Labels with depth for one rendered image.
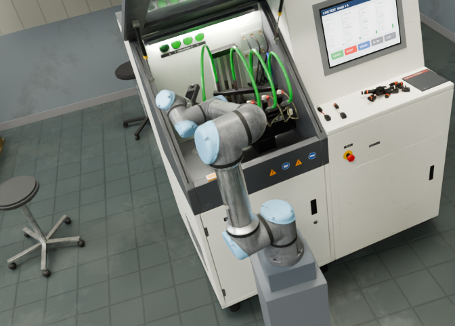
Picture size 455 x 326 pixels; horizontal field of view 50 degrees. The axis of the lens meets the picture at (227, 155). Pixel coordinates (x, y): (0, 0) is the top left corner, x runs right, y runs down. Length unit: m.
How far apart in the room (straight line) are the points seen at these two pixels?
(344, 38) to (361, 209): 0.92
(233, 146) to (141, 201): 2.30
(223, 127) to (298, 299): 0.79
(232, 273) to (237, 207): 1.07
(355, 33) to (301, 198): 0.85
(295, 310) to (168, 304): 1.18
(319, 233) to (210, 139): 1.41
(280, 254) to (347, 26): 1.19
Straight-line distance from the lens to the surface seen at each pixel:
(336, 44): 2.46
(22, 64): 4.96
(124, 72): 4.17
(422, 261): 3.04
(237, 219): 1.61
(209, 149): 1.41
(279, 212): 1.71
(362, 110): 2.43
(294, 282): 1.90
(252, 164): 2.20
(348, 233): 2.81
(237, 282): 2.68
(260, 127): 1.47
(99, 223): 3.65
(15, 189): 3.33
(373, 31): 2.56
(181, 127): 1.80
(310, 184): 2.43
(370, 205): 2.76
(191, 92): 2.02
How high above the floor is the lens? 2.33
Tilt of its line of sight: 37 degrees down
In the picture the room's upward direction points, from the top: 13 degrees counter-clockwise
